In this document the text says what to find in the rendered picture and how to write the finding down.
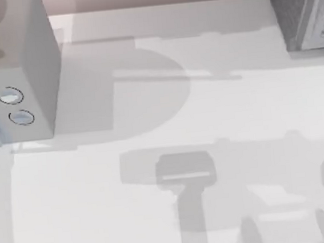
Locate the small microwave knob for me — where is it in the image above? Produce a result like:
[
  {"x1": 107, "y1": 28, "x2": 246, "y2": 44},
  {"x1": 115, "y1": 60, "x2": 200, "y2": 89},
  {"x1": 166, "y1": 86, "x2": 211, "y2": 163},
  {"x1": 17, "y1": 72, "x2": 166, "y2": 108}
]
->
[{"x1": 7, "y1": 108, "x2": 36, "y2": 128}]

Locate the large microwave knob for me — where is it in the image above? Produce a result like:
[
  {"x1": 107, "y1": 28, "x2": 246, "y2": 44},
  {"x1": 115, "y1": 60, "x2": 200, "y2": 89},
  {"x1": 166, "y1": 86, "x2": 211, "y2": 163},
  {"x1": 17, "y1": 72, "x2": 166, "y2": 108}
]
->
[{"x1": 0, "y1": 85, "x2": 25, "y2": 107}]

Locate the pale microwave oven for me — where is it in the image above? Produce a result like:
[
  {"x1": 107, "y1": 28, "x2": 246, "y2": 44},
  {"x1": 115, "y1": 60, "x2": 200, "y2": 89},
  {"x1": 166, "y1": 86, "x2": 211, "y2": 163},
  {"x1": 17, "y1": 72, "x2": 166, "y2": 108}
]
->
[{"x1": 0, "y1": 0, "x2": 69, "y2": 148}]

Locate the grey cabinet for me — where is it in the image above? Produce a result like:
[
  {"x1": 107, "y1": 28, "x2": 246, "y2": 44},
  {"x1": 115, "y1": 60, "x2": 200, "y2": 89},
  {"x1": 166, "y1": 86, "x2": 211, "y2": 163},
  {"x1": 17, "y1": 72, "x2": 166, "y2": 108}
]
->
[{"x1": 263, "y1": 0, "x2": 324, "y2": 55}]

